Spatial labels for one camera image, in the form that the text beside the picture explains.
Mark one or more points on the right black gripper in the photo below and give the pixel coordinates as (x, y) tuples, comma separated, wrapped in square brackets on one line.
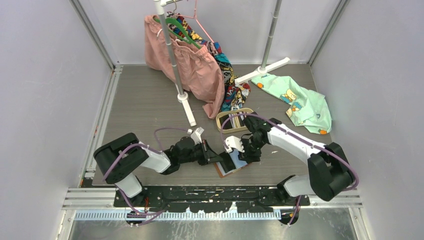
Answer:
[(248, 156)]

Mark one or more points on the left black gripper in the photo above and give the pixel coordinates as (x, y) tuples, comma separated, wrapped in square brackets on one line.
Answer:
[(208, 155)]

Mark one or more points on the brown leather card holder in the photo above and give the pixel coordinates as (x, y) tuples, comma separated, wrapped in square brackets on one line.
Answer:
[(240, 164)]

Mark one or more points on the beige oval card tray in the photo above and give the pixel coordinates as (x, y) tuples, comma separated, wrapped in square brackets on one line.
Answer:
[(238, 111)]

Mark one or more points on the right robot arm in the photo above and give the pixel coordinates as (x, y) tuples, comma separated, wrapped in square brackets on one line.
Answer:
[(329, 172)]

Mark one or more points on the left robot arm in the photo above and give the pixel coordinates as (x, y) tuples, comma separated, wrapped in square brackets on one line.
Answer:
[(119, 158)]

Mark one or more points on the striped credit cards stack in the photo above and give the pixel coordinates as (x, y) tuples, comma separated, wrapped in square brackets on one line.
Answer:
[(234, 123)]

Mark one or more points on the colourful comic print garment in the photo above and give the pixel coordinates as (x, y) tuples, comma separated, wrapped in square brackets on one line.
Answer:
[(235, 95)]

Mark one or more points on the mint cartoon print cloth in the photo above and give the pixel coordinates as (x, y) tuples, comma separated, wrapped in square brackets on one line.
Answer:
[(307, 108)]

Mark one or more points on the pink skirt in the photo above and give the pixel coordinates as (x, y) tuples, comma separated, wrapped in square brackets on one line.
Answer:
[(199, 72)]

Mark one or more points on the green clothes hanger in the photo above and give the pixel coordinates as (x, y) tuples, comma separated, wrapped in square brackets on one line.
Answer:
[(181, 33)]

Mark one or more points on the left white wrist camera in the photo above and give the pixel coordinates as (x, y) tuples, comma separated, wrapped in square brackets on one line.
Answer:
[(196, 135)]

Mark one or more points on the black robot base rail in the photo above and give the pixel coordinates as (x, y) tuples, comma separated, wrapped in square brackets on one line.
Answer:
[(213, 199)]

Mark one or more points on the white clothes rack right post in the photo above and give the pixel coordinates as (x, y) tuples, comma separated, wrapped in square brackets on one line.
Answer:
[(265, 68)]

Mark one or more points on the white clothes rack post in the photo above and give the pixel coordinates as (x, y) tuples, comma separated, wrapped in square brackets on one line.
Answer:
[(182, 96), (265, 68)]

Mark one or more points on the pink wire hanger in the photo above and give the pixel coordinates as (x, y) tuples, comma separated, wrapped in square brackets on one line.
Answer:
[(200, 22)]

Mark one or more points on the white clothes rack left post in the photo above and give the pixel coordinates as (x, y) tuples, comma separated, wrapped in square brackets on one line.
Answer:
[(182, 96)]

